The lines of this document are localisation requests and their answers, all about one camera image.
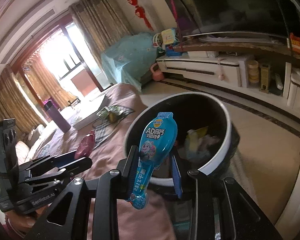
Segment white television cabinet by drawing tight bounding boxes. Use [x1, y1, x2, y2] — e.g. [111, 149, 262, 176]
[156, 40, 300, 110]

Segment colourful toy set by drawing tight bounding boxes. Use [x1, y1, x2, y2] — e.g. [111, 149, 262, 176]
[152, 27, 183, 57]

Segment sheer reddish curtain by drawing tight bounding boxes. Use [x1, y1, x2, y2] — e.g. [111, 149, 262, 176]
[22, 47, 71, 111]

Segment green yellow wrapper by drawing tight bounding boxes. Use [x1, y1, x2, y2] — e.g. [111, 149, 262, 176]
[97, 106, 123, 123]

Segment yellow stacked containers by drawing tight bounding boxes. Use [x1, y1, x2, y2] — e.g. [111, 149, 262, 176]
[247, 60, 259, 84]

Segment black television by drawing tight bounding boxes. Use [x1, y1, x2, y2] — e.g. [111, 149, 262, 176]
[156, 0, 300, 39]

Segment pink hanging toy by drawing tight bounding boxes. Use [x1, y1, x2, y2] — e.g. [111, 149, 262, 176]
[217, 57, 226, 81]

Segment teal net cover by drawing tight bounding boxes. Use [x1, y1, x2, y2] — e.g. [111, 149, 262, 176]
[101, 32, 158, 92]

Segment purple thermos bottle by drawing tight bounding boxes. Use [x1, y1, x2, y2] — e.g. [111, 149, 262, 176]
[43, 99, 72, 133]

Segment black bin with white rim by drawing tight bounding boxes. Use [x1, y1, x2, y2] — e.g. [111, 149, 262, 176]
[124, 92, 240, 188]

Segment red wall decoration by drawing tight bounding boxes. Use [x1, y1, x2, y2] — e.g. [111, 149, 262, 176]
[115, 0, 154, 32]

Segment white flat tray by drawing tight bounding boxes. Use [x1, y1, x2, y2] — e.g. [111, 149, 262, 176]
[74, 94, 108, 130]

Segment beige patterned curtain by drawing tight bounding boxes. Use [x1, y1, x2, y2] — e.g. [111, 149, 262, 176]
[70, 0, 133, 90]
[0, 66, 46, 135]

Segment olive perforated box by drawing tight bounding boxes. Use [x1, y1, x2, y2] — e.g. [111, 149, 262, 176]
[259, 62, 272, 92]

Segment orange toy phone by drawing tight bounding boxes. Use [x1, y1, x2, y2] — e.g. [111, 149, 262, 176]
[287, 32, 300, 54]

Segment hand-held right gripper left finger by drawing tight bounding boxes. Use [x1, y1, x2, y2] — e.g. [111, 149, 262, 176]
[25, 145, 140, 240]

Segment blue snack packet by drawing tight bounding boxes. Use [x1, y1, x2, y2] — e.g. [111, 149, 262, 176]
[125, 112, 178, 209]

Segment pink table cloth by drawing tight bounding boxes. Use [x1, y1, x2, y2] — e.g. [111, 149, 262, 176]
[22, 82, 177, 240]

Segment purple pole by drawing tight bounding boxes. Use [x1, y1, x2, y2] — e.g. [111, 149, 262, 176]
[165, 0, 184, 53]

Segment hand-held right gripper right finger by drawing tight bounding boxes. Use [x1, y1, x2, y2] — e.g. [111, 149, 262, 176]
[170, 149, 283, 240]

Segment plaid cloth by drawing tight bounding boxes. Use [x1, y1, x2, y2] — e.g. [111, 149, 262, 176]
[94, 106, 135, 150]

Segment pink kettlebell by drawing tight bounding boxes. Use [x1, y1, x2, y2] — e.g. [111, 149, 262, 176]
[150, 63, 165, 82]

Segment white sofa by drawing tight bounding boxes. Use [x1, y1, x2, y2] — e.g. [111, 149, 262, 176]
[15, 124, 58, 165]

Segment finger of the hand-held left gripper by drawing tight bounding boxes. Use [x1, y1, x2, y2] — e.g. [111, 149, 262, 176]
[18, 152, 93, 178]
[13, 168, 74, 215]

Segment grey remote control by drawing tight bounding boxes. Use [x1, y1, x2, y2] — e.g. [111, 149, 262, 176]
[275, 73, 284, 90]

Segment person's left forearm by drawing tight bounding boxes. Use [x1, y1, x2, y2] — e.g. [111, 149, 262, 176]
[4, 211, 39, 238]

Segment white flat box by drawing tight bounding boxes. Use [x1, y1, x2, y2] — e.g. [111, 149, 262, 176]
[187, 51, 219, 58]

